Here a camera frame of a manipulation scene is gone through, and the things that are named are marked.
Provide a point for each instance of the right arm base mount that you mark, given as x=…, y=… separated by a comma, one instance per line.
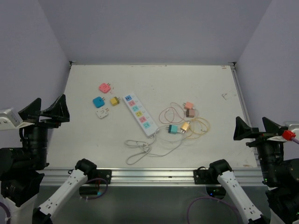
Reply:
x=203, y=175

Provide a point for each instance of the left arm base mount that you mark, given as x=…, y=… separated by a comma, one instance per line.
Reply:
x=101, y=176

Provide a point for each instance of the white power strip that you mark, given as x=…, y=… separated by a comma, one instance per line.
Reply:
x=141, y=114

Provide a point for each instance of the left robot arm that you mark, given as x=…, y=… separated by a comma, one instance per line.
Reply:
x=20, y=193

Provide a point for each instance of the teal cube plug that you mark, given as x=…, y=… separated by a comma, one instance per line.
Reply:
x=172, y=129

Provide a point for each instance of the pink cube plug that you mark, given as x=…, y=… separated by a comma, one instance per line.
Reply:
x=190, y=113
x=188, y=105

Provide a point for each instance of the white plug adapter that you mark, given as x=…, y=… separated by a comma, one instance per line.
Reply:
x=102, y=113

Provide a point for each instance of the yellow cube plug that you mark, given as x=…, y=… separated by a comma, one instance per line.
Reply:
x=185, y=127
x=115, y=101

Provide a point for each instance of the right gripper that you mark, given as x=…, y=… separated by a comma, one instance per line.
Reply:
x=242, y=129

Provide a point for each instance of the pink plug adapter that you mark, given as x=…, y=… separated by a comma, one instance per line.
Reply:
x=105, y=87

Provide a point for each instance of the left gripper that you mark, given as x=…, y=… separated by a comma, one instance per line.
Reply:
x=58, y=110

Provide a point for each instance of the aluminium front rail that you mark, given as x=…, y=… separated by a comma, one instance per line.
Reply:
x=247, y=177

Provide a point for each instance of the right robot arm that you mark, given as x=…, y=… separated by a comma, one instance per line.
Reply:
x=283, y=201

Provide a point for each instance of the blue plug adapter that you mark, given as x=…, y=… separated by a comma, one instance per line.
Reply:
x=99, y=102

